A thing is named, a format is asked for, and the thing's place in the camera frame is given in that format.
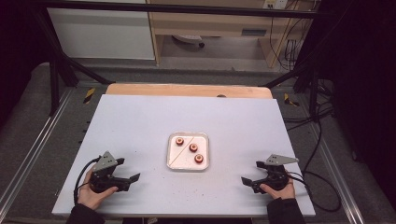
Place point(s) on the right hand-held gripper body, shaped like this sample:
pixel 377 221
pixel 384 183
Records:
pixel 275 175

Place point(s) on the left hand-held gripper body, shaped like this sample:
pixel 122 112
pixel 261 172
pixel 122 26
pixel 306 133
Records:
pixel 106 177

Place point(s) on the white square tray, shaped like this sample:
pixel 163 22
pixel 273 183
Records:
pixel 183 161

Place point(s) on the thin wooden skewer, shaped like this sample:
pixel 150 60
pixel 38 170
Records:
pixel 180 153

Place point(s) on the red cored hawthorn fruit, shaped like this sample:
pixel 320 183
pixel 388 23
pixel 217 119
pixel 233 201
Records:
pixel 199 158
pixel 179 141
pixel 193 147

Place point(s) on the person's right hand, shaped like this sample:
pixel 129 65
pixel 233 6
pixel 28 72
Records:
pixel 281 193

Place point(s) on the person's left hand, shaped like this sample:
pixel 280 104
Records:
pixel 90 197

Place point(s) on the light wooden board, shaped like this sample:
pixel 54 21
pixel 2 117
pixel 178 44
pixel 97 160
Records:
pixel 174 90

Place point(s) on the white cabinet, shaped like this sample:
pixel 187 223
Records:
pixel 102 34

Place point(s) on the grey chair base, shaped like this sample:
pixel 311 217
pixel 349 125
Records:
pixel 188 39

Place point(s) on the light wooden desk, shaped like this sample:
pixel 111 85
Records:
pixel 214 23

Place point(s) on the white power strip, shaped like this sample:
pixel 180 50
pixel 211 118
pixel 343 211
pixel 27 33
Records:
pixel 275 3

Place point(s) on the aluminium floor rail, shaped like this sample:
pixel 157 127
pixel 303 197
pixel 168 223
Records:
pixel 34 149
pixel 336 174

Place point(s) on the black metal frame stand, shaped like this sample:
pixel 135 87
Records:
pixel 311 77
pixel 57 71

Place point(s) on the black metal frame crossbar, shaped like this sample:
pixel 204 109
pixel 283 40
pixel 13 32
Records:
pixel 186 8

